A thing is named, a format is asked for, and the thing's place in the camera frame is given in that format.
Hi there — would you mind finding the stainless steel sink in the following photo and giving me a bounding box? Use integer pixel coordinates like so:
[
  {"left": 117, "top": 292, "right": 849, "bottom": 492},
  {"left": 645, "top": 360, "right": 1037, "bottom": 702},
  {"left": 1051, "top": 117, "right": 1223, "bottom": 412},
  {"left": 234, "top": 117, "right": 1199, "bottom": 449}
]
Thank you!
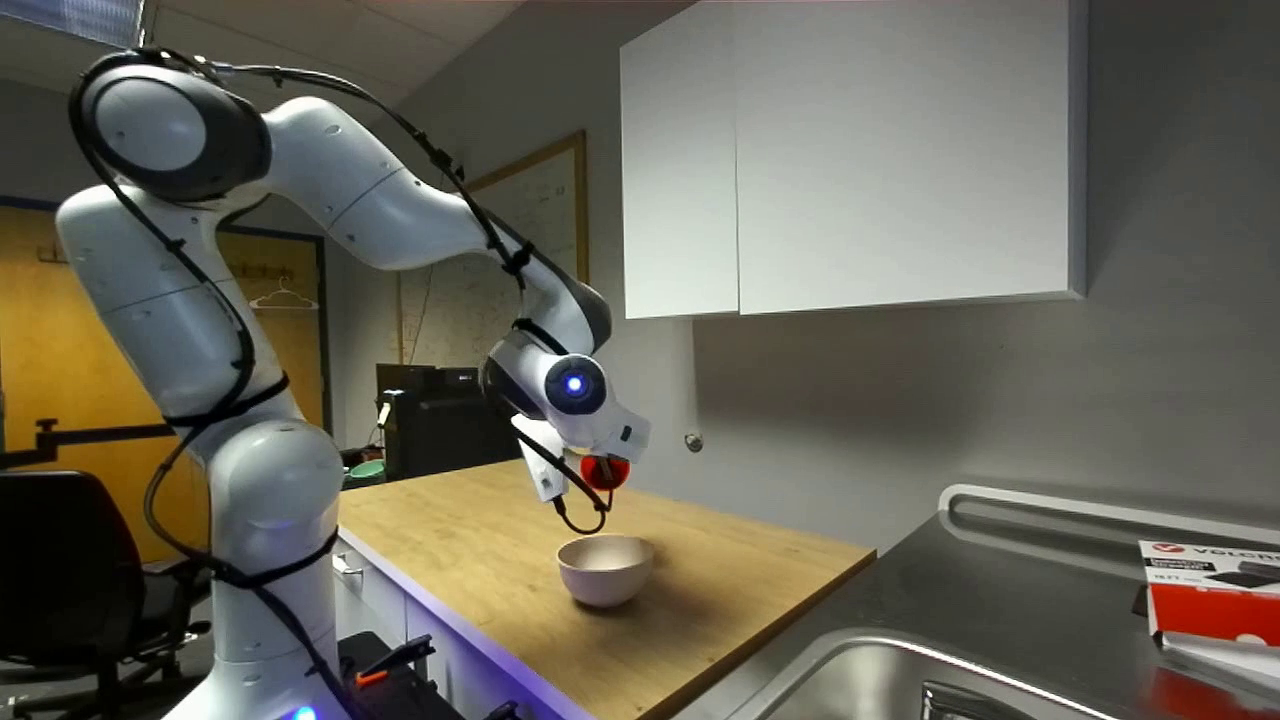
[{"left": 749, "top": 624, "right": 1140, "bottom": 720}]

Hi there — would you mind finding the ceiling light panel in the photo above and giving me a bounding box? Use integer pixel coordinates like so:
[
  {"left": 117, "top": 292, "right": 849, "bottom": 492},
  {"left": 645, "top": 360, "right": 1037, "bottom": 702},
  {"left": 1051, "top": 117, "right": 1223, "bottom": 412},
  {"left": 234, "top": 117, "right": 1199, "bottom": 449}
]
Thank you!
[{"left": 0, "top": 0, "right": 152, "bottom": 55}]

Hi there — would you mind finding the orange plastic cup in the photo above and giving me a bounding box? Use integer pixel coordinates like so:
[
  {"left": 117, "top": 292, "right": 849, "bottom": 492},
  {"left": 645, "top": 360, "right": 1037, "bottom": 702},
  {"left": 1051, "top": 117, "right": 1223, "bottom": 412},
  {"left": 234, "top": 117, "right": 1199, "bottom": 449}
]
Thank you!
[{"left": 579, "top": 449, "right": 638, "bottom": 497}]

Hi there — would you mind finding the white bowl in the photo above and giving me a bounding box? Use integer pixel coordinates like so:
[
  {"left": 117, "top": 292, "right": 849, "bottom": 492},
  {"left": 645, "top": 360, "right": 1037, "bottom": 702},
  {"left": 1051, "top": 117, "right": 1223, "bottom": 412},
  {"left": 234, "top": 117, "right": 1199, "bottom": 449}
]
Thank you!
[{"left": 557, "top": 531, "right": 659, "bottom": 616}]

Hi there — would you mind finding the black office chair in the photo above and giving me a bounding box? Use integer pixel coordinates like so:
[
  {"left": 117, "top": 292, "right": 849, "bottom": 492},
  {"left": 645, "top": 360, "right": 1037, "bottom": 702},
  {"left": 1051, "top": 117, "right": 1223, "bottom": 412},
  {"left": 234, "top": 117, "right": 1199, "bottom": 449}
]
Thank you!
[{"left": 0, "top": 467, "right": 152, "bottom": 692}]

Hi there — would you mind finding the yellow wooden door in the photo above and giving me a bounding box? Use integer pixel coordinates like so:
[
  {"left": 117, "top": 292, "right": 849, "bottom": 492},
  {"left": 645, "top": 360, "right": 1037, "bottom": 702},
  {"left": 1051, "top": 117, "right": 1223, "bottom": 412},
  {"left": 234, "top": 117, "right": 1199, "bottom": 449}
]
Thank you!
[{"left": 0, "top": 194, "right": 334, "bottom": 569}]

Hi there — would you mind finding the framed wall board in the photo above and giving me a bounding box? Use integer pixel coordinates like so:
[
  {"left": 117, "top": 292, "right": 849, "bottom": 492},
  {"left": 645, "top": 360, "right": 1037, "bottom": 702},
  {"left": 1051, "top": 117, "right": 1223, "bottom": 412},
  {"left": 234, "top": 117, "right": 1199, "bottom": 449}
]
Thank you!
[{"left": 396, "top": 125, "right": 597, "bottom": 449}]

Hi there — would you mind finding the red and white box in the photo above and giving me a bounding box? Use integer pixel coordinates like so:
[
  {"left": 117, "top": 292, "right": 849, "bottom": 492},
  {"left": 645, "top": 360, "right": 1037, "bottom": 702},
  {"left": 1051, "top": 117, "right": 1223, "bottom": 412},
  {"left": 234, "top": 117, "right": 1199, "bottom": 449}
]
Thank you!
[{"left": 1135, "top": 537, "right": 1280, "bottom": 660}]

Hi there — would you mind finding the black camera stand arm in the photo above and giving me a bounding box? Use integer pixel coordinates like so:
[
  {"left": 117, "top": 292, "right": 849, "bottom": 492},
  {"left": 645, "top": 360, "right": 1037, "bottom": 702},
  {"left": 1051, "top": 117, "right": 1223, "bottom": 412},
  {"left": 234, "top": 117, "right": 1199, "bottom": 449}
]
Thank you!
[{"left": 0, "top": 412, "right": 181, "bottom": 472}]

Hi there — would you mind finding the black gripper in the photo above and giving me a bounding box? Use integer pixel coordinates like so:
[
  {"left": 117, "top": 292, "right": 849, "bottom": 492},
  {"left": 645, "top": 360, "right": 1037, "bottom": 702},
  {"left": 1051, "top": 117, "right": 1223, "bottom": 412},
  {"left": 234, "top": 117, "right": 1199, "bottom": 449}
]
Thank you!
[{"left": 557, "top": 453, "right": 600, "bottom": 506}]

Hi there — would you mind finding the white wall cabinet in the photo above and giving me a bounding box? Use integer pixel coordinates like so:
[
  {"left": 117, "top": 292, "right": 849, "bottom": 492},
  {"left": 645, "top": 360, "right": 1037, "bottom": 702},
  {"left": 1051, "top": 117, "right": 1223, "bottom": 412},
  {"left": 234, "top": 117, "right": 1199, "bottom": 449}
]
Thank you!
[{"left": 615, "top": 0, "right": 1088, "bottom": 322}]

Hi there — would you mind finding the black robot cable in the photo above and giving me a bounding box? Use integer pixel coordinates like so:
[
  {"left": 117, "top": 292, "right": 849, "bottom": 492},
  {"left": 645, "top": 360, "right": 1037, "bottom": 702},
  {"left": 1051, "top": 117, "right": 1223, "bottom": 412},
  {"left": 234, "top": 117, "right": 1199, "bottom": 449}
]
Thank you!
[{"left": 67, "top": 44, "right": 620, "bottom": 540}]

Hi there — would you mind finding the black equipment case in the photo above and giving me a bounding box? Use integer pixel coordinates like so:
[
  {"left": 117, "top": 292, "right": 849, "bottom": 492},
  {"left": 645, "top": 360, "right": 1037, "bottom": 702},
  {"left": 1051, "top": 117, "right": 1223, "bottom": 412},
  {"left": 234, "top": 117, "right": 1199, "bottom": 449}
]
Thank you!
[{"left": 371, "top": 360, "right": 524, "bottom": 485}]

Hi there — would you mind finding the black equipment at robot base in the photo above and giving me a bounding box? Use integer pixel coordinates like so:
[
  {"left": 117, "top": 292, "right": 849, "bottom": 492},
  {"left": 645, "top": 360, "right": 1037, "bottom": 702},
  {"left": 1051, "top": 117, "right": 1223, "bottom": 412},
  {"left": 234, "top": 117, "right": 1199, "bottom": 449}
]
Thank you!
[{"left": 338, "top": 626, "right": 469, "bottom": 720}]

